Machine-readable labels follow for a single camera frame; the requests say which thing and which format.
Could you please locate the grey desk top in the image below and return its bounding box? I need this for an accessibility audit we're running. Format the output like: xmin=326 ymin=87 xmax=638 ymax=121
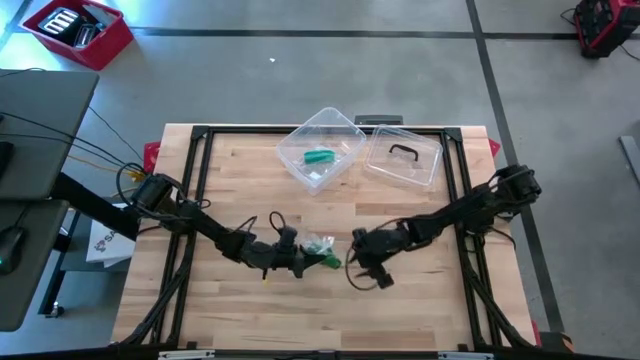
xmin=0 ymin=198 xmax=71 ymax=333
xmin=0 ymin=68 xmax=101 ymax=201

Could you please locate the white printed cardboard box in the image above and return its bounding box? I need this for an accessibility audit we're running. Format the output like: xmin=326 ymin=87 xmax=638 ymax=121
xmin=84 ymin=202 xmax=142 ymax=269

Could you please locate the black computer mouse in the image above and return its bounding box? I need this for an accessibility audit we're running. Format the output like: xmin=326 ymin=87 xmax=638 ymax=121
xmin=0 ymin=225 xmax=27 ymax=276

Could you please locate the teal bandage roll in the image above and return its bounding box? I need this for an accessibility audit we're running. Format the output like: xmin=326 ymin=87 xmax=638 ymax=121
xmin=303 ymin=147 xmax=338 ymax=165

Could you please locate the black desk device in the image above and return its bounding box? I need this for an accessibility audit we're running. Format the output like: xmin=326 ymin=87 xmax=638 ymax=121
xmin=0 ymin=141 xmax=15 ymax=179

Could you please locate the black white striped device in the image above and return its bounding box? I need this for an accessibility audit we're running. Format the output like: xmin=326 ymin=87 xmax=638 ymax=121
xmin=37 ymin=6 xmax=84 ymax=40

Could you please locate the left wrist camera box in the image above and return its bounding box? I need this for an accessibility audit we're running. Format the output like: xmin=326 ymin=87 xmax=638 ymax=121
xmin=278 ymin=225 xmax=300 ymax=247

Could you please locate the black desk leg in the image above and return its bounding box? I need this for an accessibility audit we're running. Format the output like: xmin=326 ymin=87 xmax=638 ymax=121
xmin=38 ymin=209 xmax=82 ymax=319

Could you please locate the yellow cable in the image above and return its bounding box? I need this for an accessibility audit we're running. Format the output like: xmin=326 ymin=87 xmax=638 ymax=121
xmin=67 ymin=153 xmax=151 ymax=197

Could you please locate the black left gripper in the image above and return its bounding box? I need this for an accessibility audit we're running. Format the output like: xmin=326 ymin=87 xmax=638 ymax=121
xmin=247 ymin=242 xmax=330 ymax=280

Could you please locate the small black silver device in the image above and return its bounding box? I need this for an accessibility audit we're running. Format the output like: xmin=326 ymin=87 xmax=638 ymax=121
xmin=73 ymin=23 xmax=103 ymax=50

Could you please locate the light green bandage strip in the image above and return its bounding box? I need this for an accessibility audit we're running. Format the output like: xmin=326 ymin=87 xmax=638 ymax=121
xmin=303 ymin=238 xmax=344 ymax=271

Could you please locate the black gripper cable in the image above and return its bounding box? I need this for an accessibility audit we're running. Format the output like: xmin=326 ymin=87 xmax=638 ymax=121
xmin=343 ymin=215 xmax=416 ymax=292
xmin=234 ymin=210 xmax=289 ymax=236

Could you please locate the black desk cable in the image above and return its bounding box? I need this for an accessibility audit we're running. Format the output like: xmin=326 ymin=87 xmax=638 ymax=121
xmin=87 ymin=104 xmax=146 ymax=163
xmin=0 ymin=110 xmax=134 ymax=171

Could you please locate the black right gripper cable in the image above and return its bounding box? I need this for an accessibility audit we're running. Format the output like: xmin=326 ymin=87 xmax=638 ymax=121
xmin=343 ymin=215 xmax=416 ymax=292

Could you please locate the red and black equipment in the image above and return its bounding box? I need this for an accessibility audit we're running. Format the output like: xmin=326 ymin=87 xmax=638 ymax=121
xmin=571 ymin=0 xmax=640 ymax=60

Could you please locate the silver bracket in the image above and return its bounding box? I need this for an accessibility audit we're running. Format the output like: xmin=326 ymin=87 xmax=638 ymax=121
xmin=437 ymin=351 xmax=496 ymax=360
xmin=157 ymin=349 xmax=217 ymax=360

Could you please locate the red plastic crate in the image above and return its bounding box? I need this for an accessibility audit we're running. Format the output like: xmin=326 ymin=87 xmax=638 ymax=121
xmin=21 ymin=0 xmax=135 ymax=72

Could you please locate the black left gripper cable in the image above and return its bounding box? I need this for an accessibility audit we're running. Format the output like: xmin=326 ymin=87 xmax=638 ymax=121
xmin=234 ymin=210 xmax=289 ymax=236

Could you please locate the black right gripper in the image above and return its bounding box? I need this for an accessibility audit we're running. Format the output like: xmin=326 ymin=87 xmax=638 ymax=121
xmin=347 ymin=224 xmax=410 ymax=291

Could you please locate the clear plastic storage box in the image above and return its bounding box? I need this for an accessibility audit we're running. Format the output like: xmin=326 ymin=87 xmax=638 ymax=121
xmin=362 ymin=123 xmax=446 ymax=194
xmin=275 ymin=105 xmax=369 ymax=198

